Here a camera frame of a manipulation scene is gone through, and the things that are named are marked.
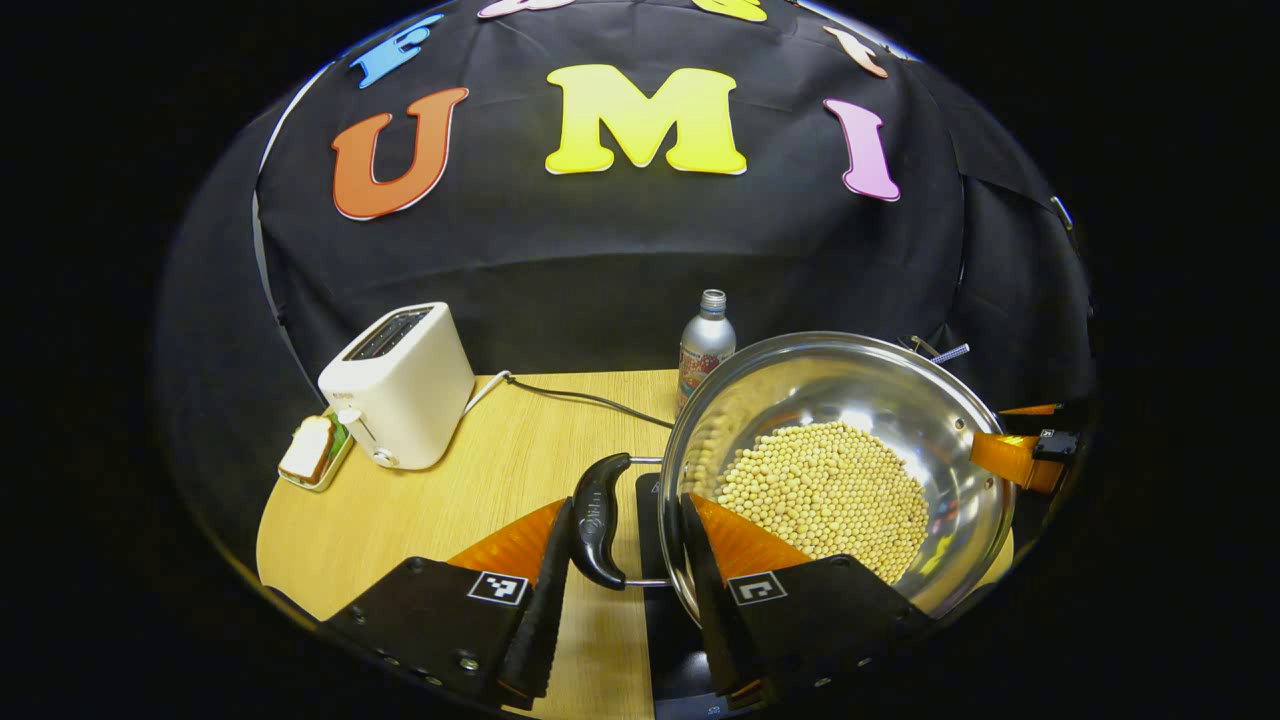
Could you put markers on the white toaster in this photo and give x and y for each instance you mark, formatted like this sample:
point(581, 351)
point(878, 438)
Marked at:
point(400, 390)

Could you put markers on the black induction cooktop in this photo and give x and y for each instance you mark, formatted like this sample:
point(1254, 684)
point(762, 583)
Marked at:
point(675, 640)

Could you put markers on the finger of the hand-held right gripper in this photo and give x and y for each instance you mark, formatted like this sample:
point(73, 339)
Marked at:
point(1055, 415)
point(1005, 458)

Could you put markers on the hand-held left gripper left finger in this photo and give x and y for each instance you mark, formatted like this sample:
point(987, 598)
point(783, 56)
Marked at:
point(540, 610)

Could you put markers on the white sandwich plate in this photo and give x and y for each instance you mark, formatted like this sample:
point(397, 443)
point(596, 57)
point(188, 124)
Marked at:
point(342, 455)

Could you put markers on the steel pot with soybeans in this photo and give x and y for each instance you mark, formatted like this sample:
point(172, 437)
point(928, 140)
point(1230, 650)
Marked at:
point(850, 390)

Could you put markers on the sandwich with lettuce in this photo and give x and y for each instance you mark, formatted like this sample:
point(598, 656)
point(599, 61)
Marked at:
point(308, 450)

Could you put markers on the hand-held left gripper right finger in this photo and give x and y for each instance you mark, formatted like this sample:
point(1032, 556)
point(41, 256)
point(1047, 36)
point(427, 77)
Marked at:
point(712, 610)

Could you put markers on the silver drink bottle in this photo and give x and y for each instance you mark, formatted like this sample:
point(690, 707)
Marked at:
point(705, 345)

